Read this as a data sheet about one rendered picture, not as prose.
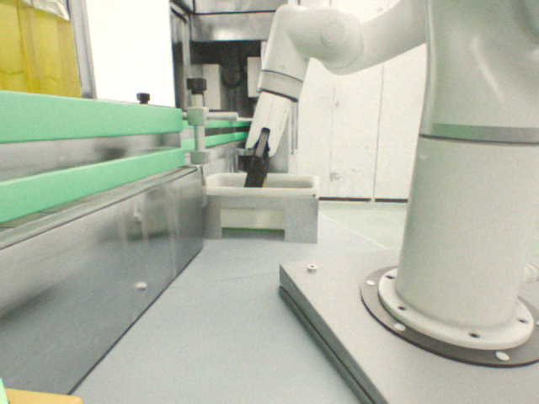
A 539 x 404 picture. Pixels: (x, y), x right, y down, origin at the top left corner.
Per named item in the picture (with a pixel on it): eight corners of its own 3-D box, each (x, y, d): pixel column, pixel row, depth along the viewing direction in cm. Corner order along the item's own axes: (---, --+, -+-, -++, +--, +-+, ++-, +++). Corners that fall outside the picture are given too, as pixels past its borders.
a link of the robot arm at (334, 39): (370, 29, 56) (368, 7, 47) (349, 96, 59) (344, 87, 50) (284, 13, 60) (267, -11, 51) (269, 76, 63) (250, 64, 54)
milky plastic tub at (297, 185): (216, 210, 77) (215, 172, 74) (317, 214, 74) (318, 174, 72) (189, 236, 60) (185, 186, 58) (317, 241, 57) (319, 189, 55)
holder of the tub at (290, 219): (194, 212, 77) (192, 178, 75) (317, 216, 74) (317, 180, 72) (160, 236, 60) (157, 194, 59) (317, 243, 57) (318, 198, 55)
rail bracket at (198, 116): (139, 161, 56) (131, 79, 53) (240, 162, 54) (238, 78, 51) (130, 162, 53) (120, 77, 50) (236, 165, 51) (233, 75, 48)
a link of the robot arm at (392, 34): (472, 14, 45) (317, 72, 52) (453, 42, 57) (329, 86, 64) (457, -51, 45) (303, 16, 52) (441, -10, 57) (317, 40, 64)
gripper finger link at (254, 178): (252, 153, 60) (243, 189, 62) (249, 155, 57) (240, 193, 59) (269, 158, 60) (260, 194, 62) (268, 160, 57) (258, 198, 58)
